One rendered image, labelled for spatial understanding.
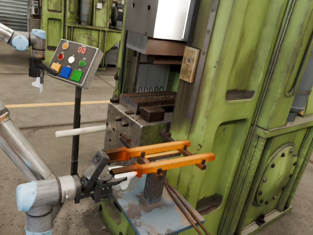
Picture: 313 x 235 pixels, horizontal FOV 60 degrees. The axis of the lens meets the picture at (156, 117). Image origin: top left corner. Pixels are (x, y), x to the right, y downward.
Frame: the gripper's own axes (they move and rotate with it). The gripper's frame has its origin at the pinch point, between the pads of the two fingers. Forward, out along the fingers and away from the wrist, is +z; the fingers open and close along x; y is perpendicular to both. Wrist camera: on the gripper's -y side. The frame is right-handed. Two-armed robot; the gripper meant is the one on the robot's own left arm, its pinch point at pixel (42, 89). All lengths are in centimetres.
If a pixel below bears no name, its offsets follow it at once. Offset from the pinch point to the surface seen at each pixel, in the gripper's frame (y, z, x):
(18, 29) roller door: 97, 61, -757
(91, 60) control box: -30.2, -18.4, -12.0
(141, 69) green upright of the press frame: -62, -18, 1
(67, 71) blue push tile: -15.3, -8.2, -17.9
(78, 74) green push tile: -22.2, -8.4, -10.8
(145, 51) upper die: -53, -35, 32
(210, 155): -67, -6, 92
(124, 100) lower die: -48, -2, 18
